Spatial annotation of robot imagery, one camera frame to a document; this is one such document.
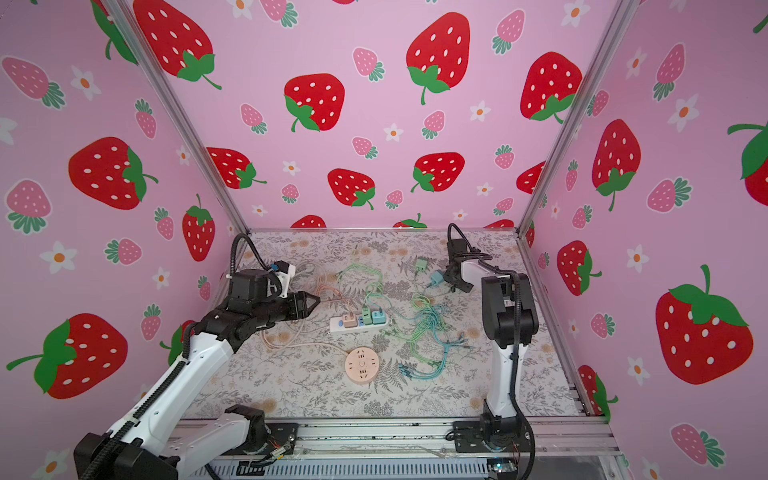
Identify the blue plug adapter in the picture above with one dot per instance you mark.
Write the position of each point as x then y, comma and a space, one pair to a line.
378, 317

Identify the teal plug adapter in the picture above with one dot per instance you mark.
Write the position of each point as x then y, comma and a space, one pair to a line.
436, 278

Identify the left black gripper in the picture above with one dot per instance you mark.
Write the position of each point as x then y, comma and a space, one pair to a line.
298, 305

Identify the pink plug adapter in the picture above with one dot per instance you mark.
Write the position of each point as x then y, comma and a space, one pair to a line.
349, 321

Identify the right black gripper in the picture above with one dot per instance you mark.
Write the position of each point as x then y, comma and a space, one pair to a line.
447, 275

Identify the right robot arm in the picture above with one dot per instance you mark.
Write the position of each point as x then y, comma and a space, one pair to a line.
509, 321

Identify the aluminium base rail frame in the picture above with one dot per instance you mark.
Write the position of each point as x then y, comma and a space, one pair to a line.
393, 448

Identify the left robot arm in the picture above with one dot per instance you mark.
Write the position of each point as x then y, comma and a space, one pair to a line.
135, 446

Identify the round pink power socket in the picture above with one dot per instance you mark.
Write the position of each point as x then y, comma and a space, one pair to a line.
362, 365

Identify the white blue power strip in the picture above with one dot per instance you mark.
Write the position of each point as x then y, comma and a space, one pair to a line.
336, 328

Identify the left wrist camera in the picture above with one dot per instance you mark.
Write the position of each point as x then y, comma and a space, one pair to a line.
280, 275

